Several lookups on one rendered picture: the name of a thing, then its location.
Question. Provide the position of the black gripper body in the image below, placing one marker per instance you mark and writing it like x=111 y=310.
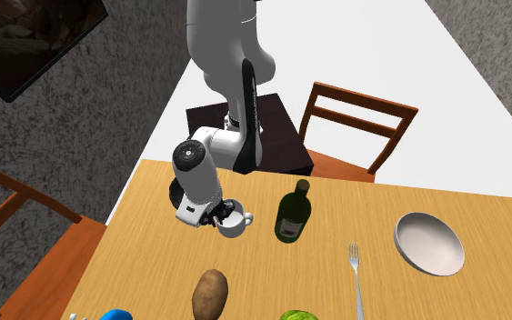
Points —
x=224 y=210

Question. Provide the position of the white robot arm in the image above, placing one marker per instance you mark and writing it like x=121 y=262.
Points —
x=220 y=40

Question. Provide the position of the white cup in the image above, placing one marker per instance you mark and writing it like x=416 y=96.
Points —
x=234 y=226

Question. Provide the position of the green glass bottle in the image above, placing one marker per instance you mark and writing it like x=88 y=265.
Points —
x=293 y=213

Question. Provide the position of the wooden table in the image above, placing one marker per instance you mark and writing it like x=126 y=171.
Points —
x=158 y=248

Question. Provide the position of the brown potato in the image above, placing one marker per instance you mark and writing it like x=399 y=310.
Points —
x=210 y=296

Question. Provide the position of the dark robot stand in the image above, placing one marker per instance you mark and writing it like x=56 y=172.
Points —
x=282 y=137

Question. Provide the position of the green round fruit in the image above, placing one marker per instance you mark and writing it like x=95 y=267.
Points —
x=298 y=316

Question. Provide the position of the brown wooden chair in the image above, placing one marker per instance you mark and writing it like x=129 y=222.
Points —
x=47 y=257
x=348 y=133

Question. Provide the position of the silver fork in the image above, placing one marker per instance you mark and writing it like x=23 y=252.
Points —
x=355 y=274

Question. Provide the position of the blue rounded object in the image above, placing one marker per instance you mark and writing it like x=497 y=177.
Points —
x=116 y=315

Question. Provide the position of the small white object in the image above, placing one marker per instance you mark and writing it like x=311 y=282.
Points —
x=75 y=317

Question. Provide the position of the white bowl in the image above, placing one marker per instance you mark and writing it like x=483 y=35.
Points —
x=430 y=244

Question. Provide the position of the dark wall picture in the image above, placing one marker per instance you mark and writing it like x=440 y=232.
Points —
x=20 y=40

